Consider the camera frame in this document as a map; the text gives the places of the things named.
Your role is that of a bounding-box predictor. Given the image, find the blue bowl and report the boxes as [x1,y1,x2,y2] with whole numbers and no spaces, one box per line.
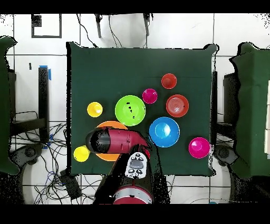
[149,116,180,148]

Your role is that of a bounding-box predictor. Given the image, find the bright yellow cup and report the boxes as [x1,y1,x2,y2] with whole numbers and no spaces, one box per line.
[73,145,91,163]

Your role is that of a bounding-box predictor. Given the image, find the small orange bowl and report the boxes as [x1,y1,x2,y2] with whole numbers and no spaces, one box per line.
[166,94,190,118]

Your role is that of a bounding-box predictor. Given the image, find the black cable with plug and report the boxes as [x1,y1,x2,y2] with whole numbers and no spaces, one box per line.
[76,14,98,49]

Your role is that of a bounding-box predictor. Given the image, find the black metal stand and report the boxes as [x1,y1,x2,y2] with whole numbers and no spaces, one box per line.
[9,66,50,144]

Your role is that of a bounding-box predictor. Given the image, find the pink cup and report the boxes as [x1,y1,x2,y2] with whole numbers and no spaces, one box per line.
[141,88,158,105]

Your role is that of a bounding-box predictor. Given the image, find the grey office chair base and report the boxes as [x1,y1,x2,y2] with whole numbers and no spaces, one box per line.
[213,144,239,167]
[9,143,44,166]

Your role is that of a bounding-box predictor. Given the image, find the grey metal leg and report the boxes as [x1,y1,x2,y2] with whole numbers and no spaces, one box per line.
[94,13,103,39]
[143,13,151,37]

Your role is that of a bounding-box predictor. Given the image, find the green bowl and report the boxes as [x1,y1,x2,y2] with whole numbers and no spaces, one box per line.
[114,95,147,127]

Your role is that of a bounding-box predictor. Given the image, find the black cabinet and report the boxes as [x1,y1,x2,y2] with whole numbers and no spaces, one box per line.
[7,71,17,119]
[223,72,240,125]

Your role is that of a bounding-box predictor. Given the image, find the large yellow-orange bowl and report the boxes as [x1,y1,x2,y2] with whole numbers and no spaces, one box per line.
[95,120,129,162]

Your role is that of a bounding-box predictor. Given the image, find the grey square floor frame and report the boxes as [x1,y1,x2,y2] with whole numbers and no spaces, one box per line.
[31,14,62,39]

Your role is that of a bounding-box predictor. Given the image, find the black metal post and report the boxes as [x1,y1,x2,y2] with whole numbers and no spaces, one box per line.
[211,70,218,146]

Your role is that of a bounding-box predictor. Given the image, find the blue cable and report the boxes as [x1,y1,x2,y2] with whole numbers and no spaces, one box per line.
[44,170,64,185]

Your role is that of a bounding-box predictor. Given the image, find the tangle of cables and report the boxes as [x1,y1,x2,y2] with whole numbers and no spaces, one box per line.
[12,123,102,205]

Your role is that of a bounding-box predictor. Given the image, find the amber yellow cup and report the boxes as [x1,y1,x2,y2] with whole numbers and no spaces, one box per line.
[86,101,104,118]

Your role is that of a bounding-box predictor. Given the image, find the pink bowl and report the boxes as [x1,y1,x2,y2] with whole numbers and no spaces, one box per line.
[188,137,211,159]

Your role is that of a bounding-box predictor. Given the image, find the dark green table cloth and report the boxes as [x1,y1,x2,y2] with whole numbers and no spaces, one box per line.
[66,41,219,177]

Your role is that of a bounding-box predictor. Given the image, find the orange cup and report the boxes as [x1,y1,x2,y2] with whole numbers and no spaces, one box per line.
[161,73,178,90]

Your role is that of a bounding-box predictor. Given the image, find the green cloth side table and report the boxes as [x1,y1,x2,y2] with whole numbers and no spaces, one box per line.
[0,35,20,176]
[229,42,270,180]

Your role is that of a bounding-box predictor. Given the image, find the thin black cable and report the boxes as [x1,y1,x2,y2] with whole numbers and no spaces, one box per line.
[108,14,123,49]

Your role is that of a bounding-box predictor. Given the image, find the blue tape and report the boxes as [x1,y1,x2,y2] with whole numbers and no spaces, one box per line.
[38,65,52,81]

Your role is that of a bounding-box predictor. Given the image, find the black power adapter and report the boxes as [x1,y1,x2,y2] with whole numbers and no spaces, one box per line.
[60,170,83,201]

